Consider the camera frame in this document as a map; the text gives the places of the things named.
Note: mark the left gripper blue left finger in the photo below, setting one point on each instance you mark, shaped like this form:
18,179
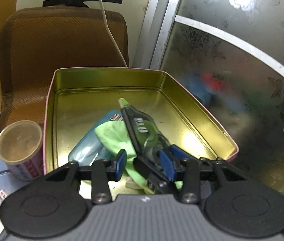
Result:
103,171

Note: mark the blue glasses case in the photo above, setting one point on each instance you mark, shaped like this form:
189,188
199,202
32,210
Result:
90,148

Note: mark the peanut can with lid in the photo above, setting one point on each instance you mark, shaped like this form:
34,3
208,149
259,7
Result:
21,149

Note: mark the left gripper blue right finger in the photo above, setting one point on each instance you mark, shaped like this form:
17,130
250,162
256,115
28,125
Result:
180,166

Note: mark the pink macaron tin box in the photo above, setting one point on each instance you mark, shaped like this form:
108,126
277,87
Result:
154,105

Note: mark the frosted glass sliding door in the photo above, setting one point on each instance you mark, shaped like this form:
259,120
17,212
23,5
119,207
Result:
230,55

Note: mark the green correction tape dispenser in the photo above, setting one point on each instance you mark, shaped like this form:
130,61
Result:
146,162

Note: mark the green cleaning cloth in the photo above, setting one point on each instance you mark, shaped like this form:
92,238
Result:
114,136

